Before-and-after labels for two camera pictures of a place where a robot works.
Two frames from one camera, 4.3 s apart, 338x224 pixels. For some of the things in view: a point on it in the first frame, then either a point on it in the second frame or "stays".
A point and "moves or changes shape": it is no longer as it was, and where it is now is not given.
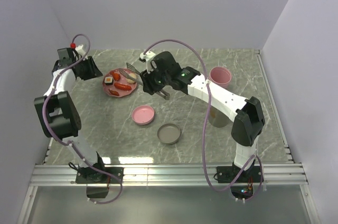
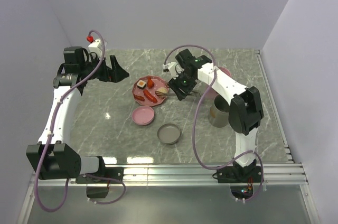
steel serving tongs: x=162 y=93 moves or changes shape
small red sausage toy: x=114 y=92 -> x=139 y=98
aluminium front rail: x=65 y=175 stays
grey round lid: x=168 y=133 stays
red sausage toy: x=124 y=87 -> x=149 y=95
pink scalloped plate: x=116 y=84 -> x=146 y=86
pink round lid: x=142 y=114 stays
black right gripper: x=148 y=86 -> x=175 y=84
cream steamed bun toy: x=130 y=81 moves or changes shape
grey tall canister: x=217 y=118 stays
